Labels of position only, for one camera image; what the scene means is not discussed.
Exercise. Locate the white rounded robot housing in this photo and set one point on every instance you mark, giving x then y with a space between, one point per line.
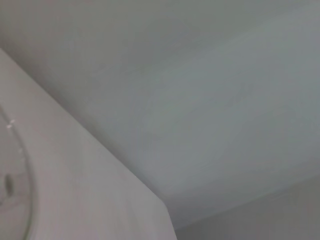
75 180

